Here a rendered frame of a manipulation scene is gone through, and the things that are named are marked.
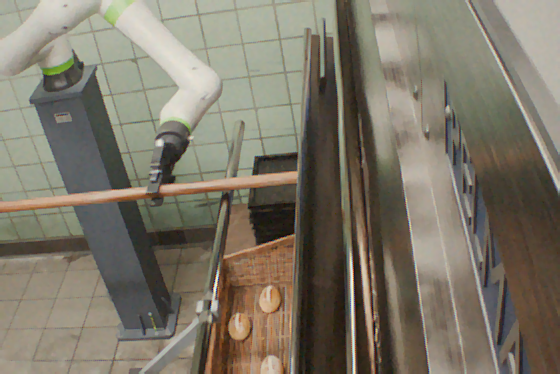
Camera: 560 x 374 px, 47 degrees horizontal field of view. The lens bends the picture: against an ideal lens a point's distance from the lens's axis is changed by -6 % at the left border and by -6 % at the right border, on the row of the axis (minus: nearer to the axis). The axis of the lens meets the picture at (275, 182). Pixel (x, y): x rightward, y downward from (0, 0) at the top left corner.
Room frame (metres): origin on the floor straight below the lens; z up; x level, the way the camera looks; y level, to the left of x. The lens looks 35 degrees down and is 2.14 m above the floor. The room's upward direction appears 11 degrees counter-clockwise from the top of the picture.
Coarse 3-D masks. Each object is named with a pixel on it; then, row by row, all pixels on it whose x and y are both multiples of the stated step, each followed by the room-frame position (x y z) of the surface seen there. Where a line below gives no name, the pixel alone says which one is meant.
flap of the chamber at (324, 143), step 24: (312, 48) 1.56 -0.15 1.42; (312, 72) 1.43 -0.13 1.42; (312, 96) 1.32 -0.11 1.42; (336, 96) 1.32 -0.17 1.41; (312, 120) 1.22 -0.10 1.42; (336, 120) 1.22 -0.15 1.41; (312, 144) 1.13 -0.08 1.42; (336, 144) 1.13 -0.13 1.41; (312, 168) 1.05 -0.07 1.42; (336, 168) 1.05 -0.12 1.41; (312, 192) 0.98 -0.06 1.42; (336, 192) 0.97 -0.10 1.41; (312, 216) 0.91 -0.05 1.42; (336, 216) 0.91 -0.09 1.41; (312, 240) 0.85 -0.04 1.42; (336, 240) 0.85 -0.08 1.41; (312, 264) 0.79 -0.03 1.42; (336, 264) 0.79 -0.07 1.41; (312, 288) 0.74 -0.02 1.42; (336, 288) 0.74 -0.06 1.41; (312, 312) 0.69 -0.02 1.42; (336, 312) 0.69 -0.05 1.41; (312, 336) 0.65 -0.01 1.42; (336, 336) 0.64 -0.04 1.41; (288, 360) 0.62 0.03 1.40; (312, 360) 0.60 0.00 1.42; (336, 360) 0.60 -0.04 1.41
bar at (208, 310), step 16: (240, 128) 1.66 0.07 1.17; (240, 144) 1.59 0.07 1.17; (224, 176) 1.45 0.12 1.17; (224, 192) 1.37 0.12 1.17; (224, 208) 1.31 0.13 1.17; (224, 224) 1.25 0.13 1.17; (224, 240) 1.20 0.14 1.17; (208, 272) 1.10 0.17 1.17; (208, 288) 1.05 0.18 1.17; (208, 304) 1.00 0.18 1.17; (208, 320) 0.96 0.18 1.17; (192, 336) 1.00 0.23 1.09; (208, 336) 0.92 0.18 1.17; (176, 352) 1.01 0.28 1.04; (208, 352) 0.88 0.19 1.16; (144, 368) 1.03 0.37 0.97; (160, 368) 1.01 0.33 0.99; (192, 368) 0.84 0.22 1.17
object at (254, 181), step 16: (256, 176) 1.36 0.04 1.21; (272, 176) 1.35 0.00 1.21; (288, 176) 1.34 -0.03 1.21; (96, 192) 1.43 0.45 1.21; (112, 192) 1.42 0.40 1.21; (128, 192) 1.41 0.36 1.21; (144, 192) 1.40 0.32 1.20; (160, 192) 1.39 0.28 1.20; (176, 192) 1.38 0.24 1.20; (192, 192) 1.37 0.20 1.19; (208, 192) 1.37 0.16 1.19; (0, 208) 1.46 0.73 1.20; (16, 208) 1.45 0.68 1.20; (32, 208) 1.44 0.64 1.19
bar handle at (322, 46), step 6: (324, 18) 1.62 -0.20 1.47; (324, 24) 1.58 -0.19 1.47; (324, 30) 1.54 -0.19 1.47; (324, 36) 1.51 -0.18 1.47; (324, 42) 1.47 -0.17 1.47; (318, 48) 1.53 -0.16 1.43; (324, 48) 1.44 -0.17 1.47; (324, 54) 1.41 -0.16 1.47; (324, 60) 1.38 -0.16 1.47; (324, 66) 1.35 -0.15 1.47; (324, 72) 1.32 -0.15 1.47; (324, 78) 1.30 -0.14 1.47; (324, 84) 1.33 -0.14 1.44; (324, 90) 1.33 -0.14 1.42
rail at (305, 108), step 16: (304, 32) 1.62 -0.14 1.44; (304, 48) 1.52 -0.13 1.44; (304, 64) 1.43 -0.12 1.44; (304, 80) 1.35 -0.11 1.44; (304, 96) 1.28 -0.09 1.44; (304, 112) 1.21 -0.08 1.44; (304, 128) 1.15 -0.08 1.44; (304, 144) 1.10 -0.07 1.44; (304, 160) 1.04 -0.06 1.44; (304, 176) 1.00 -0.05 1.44; (304, 192) 0.95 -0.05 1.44; (304, 208) 0.91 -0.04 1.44; (304, 224) 0.86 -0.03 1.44; (304, 240) 0.83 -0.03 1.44; (304, 256) 0.79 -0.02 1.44; (304, 272) 0.75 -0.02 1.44; (304, 288) 0.72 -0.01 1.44; (304, 304) 0.69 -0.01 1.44; (304, 320) 0.66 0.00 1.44; (304, 336) 0.63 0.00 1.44; (304, 352) 0.60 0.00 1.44; (304, 368) 0.57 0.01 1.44
